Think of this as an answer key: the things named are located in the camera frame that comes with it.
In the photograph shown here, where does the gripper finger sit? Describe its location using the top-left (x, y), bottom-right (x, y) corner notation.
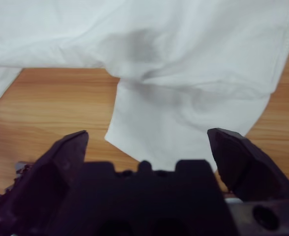
top-left (0, 130), bottom-right (90, 236)
top-left (207, 127), bottom-right (289, 203)

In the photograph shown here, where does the white t-shirt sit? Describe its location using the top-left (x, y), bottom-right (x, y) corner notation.
top-left (0, 0), bottom-right (289, 173)

